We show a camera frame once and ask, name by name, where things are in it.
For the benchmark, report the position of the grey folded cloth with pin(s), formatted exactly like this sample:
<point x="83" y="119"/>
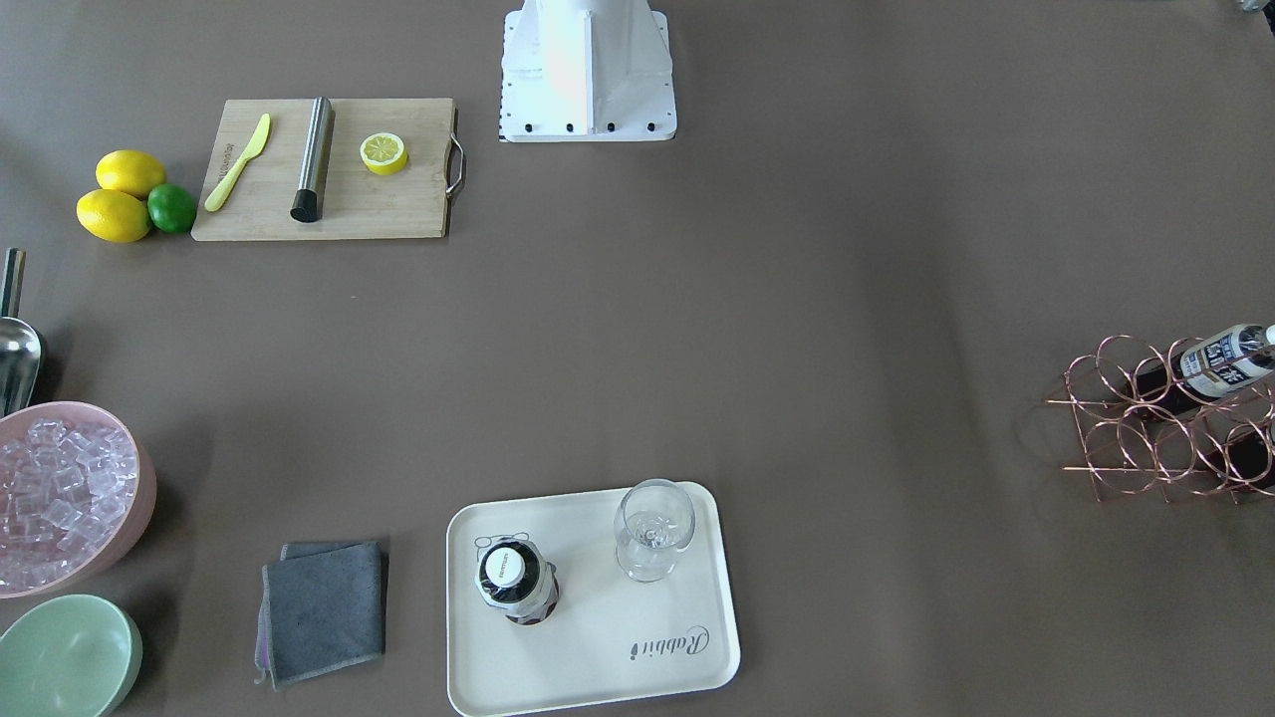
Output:
<point x="322" y="610"/>

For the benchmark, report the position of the pink bowl of ice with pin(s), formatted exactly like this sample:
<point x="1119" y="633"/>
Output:
<point x="78" y="491"/>

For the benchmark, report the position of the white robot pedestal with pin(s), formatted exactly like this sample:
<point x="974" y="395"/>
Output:
<point x="586" y="71"/>

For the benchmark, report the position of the steel muddler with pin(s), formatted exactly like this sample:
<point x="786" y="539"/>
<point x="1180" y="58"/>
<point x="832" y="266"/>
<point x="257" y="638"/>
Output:
<point x="308" y="200"/>

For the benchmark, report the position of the tea bottle front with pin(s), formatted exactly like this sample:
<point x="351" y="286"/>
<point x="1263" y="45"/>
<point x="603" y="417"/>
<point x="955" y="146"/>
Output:
<point x="1209" y="370"/>

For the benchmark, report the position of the copper wire bottle basket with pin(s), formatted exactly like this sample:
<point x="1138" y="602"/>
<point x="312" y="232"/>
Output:
<point x="1129" y="447"/>

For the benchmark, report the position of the lemon one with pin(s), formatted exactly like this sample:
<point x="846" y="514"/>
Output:
<point x="131" y="171"/>

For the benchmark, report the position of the lemon two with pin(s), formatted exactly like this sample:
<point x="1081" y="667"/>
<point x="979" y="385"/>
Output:
<point x="113" y="215"/>

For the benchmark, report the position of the green lime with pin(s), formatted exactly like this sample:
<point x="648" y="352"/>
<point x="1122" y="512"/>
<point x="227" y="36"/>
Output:
<point x="171" y="209"/>

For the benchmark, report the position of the yellow plastic knife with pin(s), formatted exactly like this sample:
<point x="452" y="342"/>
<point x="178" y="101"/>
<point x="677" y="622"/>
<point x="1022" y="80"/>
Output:
<point x="254" y="147"/>

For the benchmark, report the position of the half lemon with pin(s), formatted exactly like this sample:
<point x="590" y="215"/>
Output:
<point x="383" y="153"/>

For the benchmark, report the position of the tea bottle back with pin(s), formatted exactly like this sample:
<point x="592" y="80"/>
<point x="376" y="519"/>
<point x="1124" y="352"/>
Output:
<point x="1248" y="464"/>

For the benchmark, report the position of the wooden cutting board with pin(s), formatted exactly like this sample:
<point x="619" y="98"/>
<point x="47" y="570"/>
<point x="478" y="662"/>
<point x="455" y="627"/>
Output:
<point x="356" y="204"/>

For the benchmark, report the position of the green bowl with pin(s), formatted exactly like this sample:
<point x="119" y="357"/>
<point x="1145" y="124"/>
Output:
<point x="76" y="655"/>

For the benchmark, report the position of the cream rabbit tray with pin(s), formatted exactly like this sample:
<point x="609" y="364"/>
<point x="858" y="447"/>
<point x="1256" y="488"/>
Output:
<point x="610" y="639"/>

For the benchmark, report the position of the steel ice scoop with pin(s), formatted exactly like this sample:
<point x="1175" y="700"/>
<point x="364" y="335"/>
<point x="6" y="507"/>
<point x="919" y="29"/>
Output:
<point x="22" y="347"/>

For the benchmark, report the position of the tea bottle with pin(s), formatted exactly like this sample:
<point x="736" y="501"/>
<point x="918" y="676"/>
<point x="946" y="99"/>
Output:
<point x="514" y="578"/>
<point x="1209" y="370"/>
<point x="1248" y="464"/>

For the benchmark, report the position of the clear wine glass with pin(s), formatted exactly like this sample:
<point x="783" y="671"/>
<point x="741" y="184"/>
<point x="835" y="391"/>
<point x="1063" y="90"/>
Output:
<point x="653" y="526"/>

